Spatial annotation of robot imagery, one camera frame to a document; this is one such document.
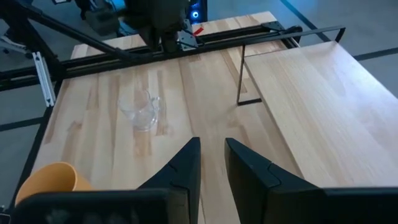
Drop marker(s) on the red tag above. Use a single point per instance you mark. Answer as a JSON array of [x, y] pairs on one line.
[[199, 31]]

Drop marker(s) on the clear glass mug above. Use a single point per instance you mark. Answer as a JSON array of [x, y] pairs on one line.
[[141, 110]]

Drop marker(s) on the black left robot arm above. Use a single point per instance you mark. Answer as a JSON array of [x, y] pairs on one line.
[[155, 18]]

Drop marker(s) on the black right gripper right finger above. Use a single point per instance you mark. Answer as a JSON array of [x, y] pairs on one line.
[[252, 183]]

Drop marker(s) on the computer with blue light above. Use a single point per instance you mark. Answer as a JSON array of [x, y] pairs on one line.
[[196, 12]]

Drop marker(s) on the silver metal bracket plate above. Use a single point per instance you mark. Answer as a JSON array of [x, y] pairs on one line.
[[187, 39]]

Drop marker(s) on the black diagonal frame strut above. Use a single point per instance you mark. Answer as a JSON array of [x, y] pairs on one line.
[[68, 31]]

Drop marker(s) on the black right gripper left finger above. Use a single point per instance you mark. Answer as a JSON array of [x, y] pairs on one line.
[[183, 174]]

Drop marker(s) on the black aluminium frame rail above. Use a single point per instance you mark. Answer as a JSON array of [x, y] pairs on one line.
[[102, 63]]

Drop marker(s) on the silver aluminium extrusion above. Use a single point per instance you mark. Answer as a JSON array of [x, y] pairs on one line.
[[44, 79]]

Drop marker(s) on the wooden shelf with black frame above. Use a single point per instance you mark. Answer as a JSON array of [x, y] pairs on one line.
[[317, 105]]

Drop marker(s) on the orange plastic cup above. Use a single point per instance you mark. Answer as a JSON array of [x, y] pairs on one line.
[[49, 180]]

